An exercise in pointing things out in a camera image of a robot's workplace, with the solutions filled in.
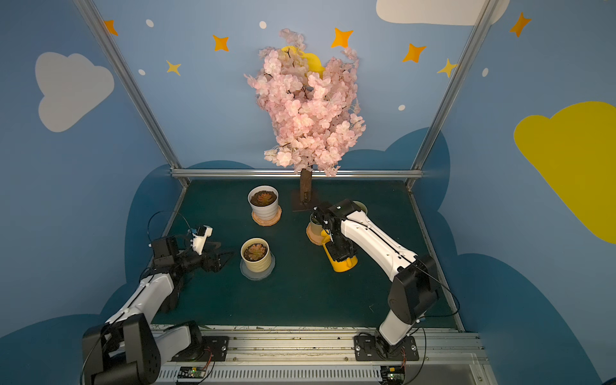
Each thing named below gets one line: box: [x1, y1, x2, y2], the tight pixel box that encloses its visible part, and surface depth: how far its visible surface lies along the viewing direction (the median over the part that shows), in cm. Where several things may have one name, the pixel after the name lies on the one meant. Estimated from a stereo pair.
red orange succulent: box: [257, 192, 273, 205], surface depth 104 cm
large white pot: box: [247, 185, 280, 221], surface depth 106 cm
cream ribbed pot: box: [240, 237, 272, 273], surface depth 90 cm
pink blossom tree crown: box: [245, 28, 366, 177], surface depth 69 cm
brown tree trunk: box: [299, 168, 313, 205], surface depth 108 cm
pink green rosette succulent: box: [247, 243, 266, 261], surface depth 90 cm
